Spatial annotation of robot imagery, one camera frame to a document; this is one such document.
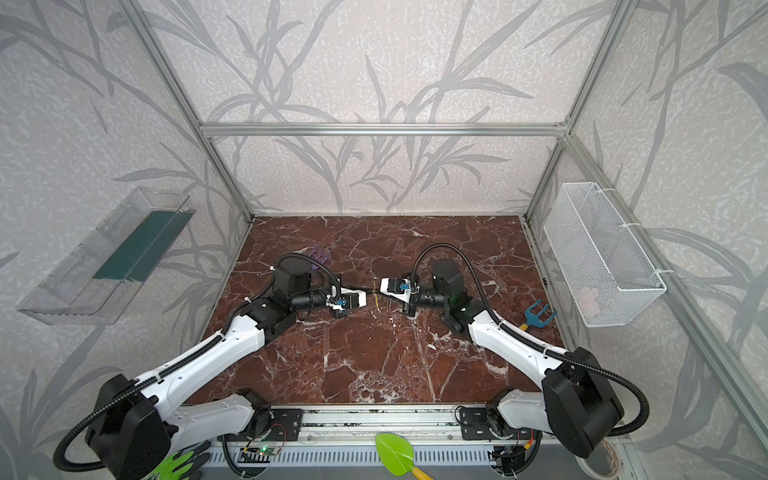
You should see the tape roll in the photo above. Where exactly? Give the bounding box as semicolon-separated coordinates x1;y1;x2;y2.
575;442;622;480

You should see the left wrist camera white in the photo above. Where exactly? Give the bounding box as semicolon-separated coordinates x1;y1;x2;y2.
327;287;367;310

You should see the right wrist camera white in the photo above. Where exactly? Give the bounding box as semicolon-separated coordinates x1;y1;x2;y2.
379;277;412;302

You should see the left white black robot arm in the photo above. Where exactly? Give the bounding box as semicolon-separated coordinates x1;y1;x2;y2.
85;253;368;479

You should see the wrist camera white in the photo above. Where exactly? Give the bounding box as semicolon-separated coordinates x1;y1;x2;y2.
327;287;367;310
379;277;412;302

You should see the white wire mesh basket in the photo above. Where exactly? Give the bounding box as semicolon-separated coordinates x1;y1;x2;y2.
544;182;667;328

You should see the green toy shovel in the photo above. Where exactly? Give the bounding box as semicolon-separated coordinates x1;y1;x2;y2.
375;433;432;480

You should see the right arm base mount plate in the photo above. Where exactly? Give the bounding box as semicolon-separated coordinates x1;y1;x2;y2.
454;405;540;441

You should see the pink object in basket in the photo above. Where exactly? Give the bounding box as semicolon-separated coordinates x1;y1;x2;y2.
577;287;601;320

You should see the green black work glove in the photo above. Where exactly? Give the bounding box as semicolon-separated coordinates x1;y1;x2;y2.
146;441;211;480

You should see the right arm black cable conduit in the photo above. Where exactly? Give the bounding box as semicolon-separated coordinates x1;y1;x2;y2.
410;242;652;438

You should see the clear plastic wall tray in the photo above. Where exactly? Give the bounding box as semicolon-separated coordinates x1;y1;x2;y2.
18;187;195;326

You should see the purple toy rake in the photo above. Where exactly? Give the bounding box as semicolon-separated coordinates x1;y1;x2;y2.
309;247;331;264

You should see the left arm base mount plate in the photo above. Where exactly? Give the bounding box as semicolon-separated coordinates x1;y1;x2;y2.
250;408;304;442

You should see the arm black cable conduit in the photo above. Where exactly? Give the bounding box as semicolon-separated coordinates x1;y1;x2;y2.
52;251;344;473
410;242;652;438

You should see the blue toy rake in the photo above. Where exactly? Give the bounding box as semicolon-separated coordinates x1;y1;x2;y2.
520;299;557;331

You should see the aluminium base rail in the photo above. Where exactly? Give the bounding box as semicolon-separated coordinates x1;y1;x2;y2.
203;404;564;477

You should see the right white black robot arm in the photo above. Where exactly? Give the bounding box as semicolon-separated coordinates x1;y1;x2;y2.
380;259;624;458

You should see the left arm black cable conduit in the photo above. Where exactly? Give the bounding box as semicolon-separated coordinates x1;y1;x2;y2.
52;251;344;473

